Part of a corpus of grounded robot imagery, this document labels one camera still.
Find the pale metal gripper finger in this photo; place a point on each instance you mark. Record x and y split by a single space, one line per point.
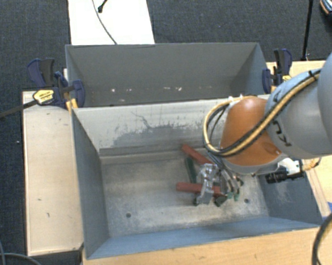
201 189
211 182

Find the red-brown flat block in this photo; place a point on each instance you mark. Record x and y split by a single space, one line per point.
194 153
188 187

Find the dark green flat block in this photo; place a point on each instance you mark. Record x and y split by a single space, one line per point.
220 200
190 170

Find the grey metal bin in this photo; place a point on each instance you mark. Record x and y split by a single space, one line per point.
147 187

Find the pale wood board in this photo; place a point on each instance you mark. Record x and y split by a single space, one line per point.
49 171

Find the black cylinder on white bracket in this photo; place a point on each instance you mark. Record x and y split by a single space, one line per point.
279 175

